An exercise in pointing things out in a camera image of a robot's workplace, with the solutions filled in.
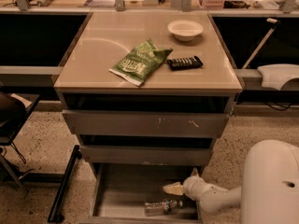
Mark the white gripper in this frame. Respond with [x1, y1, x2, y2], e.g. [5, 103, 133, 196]
[163, 167, 207, 201]

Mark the clear plastic water bottle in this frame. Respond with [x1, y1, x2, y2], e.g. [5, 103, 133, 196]
[144, 199, 184, 217]

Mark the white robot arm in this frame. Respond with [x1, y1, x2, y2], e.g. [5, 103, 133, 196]
[163, 140, 299, 224]

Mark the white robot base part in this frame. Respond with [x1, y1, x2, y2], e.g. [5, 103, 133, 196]
[257, 63, 299, 91]

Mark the grey bottom drawer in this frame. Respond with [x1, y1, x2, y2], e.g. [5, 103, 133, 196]
[79, 164, 203, 224]

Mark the grey drawer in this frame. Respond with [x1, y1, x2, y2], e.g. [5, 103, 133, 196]
[80, 146, 211, 166]
[63, 110, 228, 138]
[79, 164, 203, 224]

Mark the grey middle drawer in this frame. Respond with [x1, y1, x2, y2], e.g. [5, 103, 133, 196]
[80, 146, 211, 166]

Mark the grey drawer cabinet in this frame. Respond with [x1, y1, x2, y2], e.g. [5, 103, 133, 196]
[54, 10, 242, 224]

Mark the grey top drawer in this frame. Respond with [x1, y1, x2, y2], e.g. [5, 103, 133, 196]
[63, 110, 228, 138]

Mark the black snack bar wrapper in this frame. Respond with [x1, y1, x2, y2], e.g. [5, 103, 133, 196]
[167, 56, 203, 71]

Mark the green chip bag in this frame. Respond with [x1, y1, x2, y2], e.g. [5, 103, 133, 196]
[109, 39, 173, 87]

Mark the black table leg base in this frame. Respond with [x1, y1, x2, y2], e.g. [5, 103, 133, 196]
[48, 145, 82, 223]

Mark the white paper bowl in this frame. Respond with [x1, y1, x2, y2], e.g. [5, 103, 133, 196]
[167, 20, 204, 42]

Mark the black chair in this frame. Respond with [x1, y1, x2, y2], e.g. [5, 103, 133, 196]
[0, 92, 40, 189]

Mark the white stick handle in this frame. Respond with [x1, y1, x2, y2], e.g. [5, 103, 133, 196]
[242, 18, 280, 69]

